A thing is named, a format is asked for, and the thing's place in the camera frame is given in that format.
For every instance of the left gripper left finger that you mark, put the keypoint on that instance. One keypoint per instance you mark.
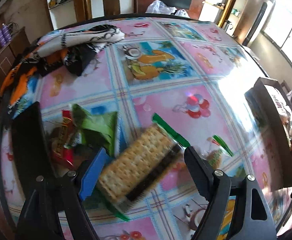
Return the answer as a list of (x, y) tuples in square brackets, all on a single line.
[(39, 217)]

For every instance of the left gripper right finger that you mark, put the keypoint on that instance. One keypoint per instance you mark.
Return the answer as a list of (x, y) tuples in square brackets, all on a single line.
[(251, 217)]

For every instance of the sandwich cracker pack green ends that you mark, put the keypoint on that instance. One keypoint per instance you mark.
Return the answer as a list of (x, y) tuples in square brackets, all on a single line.
[(130, 176)]

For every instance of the black rectangular tray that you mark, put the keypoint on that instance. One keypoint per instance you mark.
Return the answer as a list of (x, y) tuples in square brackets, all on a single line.
[(31, 154)]

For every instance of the small red candy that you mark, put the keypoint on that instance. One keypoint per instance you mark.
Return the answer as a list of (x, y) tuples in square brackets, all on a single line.
[(62, 152)]

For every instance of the small green snack packet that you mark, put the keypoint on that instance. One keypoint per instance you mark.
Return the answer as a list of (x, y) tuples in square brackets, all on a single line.
[(218, 152)]

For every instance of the green snack bag at back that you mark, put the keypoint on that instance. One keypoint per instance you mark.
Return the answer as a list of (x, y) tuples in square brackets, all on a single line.
[(99, 130)]

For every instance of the cardboard box tray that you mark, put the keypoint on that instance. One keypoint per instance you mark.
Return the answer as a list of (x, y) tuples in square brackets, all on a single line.
[(273, 115)]

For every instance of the purple bottles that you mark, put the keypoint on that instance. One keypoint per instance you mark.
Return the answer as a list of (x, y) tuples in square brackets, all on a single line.
[(5, 36)]

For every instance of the white plastic bag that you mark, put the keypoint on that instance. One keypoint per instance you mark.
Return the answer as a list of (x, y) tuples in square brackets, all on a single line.
[(159, 7)]

